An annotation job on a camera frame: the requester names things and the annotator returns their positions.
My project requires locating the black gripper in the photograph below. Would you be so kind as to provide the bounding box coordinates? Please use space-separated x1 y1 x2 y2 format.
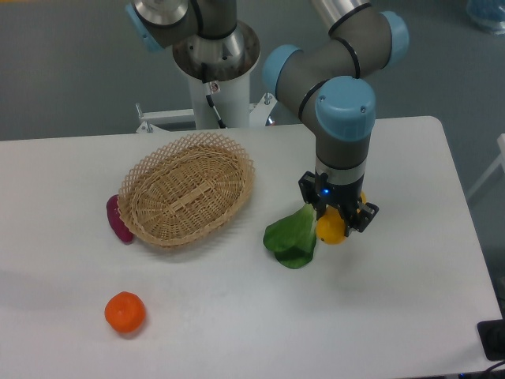
298 171 380 237

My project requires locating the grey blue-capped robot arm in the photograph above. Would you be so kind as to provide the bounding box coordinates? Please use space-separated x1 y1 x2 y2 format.
125 1 410 234

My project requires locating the green leafy vegetable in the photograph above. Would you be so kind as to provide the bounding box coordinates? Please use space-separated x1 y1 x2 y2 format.
263 205 316 269

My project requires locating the woven wicker basket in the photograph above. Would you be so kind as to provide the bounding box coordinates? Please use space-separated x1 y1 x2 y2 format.
118 133 255 249

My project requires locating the black device at table edge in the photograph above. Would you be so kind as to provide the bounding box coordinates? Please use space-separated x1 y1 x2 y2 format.
477 319 504 361

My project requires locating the purple sweet potato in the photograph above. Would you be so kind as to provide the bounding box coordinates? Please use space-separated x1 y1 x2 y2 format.
106 194 134 244

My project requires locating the orange tangerine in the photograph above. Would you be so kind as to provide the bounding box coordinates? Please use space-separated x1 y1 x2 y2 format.
104 291 147 334

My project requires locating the blue object in plastic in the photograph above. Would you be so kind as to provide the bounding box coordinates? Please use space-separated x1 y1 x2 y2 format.
466 0 504 36

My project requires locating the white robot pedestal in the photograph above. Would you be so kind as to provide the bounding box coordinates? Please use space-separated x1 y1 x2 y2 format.
135 19 277 133

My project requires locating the black cable on pedestal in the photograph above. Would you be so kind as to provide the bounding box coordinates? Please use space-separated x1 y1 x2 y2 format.
200 62 229 129

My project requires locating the white frame at right edge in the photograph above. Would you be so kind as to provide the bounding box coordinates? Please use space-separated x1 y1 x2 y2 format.
465 133 505 205

